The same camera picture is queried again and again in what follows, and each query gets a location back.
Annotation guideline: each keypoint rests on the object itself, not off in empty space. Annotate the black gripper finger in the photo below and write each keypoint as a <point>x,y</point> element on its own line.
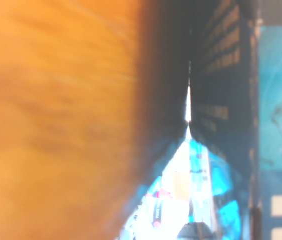
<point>197,232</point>

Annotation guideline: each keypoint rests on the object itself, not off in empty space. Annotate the blue paperback book white title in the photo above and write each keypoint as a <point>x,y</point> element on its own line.
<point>230,75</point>

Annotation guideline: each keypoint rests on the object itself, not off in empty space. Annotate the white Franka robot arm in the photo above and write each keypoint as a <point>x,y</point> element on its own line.
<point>157,212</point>

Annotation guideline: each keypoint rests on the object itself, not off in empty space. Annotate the wooden bookshelf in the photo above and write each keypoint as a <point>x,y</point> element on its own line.
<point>56,100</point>

